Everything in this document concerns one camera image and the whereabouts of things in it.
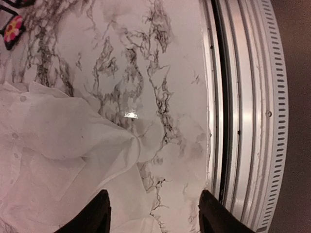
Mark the white slotted cable duct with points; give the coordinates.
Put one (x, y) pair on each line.
(279, 111)

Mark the white button shirt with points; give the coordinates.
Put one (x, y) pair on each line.
(56, 154)

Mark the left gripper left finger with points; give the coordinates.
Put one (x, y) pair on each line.
(94, 218)

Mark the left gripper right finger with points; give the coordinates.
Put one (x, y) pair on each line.
(215, 218)

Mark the black box of flower brooch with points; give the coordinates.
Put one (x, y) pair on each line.
(12, 13)

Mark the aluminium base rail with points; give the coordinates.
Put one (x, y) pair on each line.
(239, 103)

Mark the pink flower brooch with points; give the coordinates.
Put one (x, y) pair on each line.
(12, 31)

